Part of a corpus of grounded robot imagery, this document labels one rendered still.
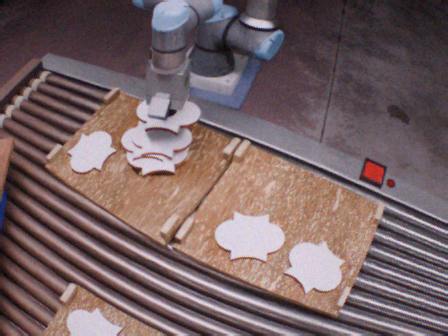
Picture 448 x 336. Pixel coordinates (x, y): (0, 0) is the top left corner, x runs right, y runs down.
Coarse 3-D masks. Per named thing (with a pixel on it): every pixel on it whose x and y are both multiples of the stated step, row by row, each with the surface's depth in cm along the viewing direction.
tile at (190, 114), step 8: (144, 104) 115; (184, 104) 115; (192, 104) 115; (144, 112) 113; (184, 112) 113; (192, 112) 113; (144, 120) 111; (152, 120) 111; (160, 120) 111; (168, 120) 111; (176, 120) 111; (184, 120) 111; (192, 120) 112; (152, 128) 110; (160, 128) 110; (168, 128) 110; (176, 128) 110; (184, 128) 111
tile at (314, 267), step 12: (300, 252) 105; (312, 252) 105; (324, 252) 105; (300, 264) 103; (312, 264) 103; (324, 264) 103; (336, 264) 103; (300, 276) 100; (312, 276) 100; (324, 276) 100; (336, 276) 100; (312, 288) 99; (324, 288) 98
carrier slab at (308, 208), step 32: (256, 160) 123; (224, 192) 116; (256, 192) 117; (288, 192) 117; (320, 192) 118; (352, 192) 118; (288, 224) 111; (320, 224) 111; (352, 224) 112; (192, 256) 104; (224, 256) 105; (288, 256) 105; (352, 256) 105; (288, 288) 100
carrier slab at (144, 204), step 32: (128, 96) 136; (96, 128) 127; (128, 128) 128; (192, 128) 129; (64, 160) 119; (192, 160) 122; (224, 160) 122; (96, 192) 113; (128, 192) 114; (160, 192) 115; (192, 192) 116; (128, 224) 109; (160, 224) 109
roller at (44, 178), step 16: (16, 160) 120; (32, 176) 118; (48, 176) 117; (64, 192) 115; (80, 208) 114; (96, 208) 112; (112, 224) 111; (144, 240) 109; (176, 256) 107; (208, 272) 105; (240, 288) 104; (256, 288) 102; (288, 304) 101; (352, 320) 96; (368, 320) 95; (384, 320) 95
